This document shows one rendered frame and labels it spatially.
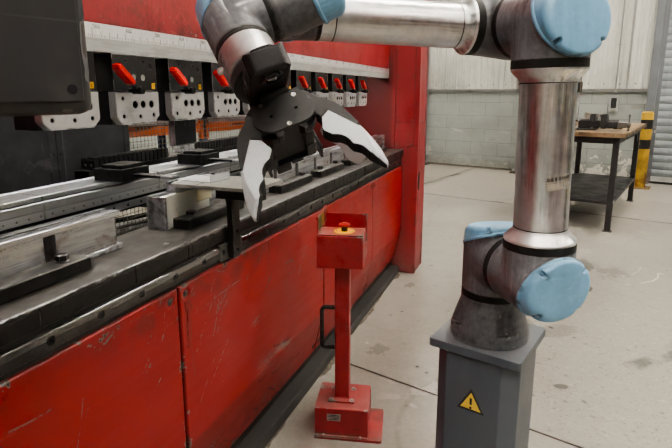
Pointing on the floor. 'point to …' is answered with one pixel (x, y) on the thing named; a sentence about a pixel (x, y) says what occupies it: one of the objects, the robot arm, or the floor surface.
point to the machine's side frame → (402, 104)
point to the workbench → (589, 183)
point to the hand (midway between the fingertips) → (324, 190)
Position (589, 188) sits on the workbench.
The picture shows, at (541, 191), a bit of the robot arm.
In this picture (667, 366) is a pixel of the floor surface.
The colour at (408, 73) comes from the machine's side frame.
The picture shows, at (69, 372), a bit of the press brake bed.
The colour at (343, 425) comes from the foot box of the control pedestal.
